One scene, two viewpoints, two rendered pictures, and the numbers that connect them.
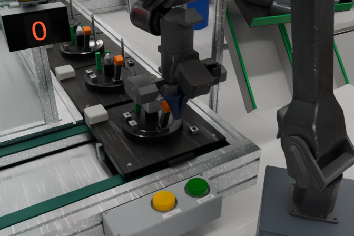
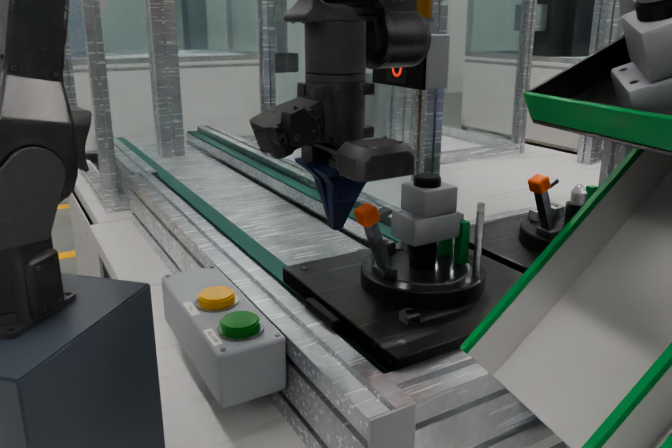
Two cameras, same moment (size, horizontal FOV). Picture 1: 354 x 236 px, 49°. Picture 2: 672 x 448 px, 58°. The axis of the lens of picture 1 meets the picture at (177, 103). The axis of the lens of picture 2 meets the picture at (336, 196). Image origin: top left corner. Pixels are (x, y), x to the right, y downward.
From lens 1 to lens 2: 0.88 m
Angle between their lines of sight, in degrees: 82
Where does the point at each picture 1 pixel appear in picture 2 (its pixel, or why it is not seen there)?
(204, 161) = (321, 340)
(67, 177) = not seen: hidden behind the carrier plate
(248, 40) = not seen: outside the picture
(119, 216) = (201, 275)
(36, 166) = (349, 247)
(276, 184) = (88, 285)
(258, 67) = (637, 310)
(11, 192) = (300, 241)
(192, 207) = (198, 325)
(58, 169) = not seen: hidden behind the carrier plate
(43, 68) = (420, 131)
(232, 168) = (331, 403)
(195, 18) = (299, 11)
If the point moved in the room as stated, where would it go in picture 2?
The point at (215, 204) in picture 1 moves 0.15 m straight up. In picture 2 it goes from (213, 364) to (204, 214)
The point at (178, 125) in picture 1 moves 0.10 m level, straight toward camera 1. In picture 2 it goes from (405, 287) to (309, 287)
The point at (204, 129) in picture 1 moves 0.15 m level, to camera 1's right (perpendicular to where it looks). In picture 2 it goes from (422, 332) to (450, 435)
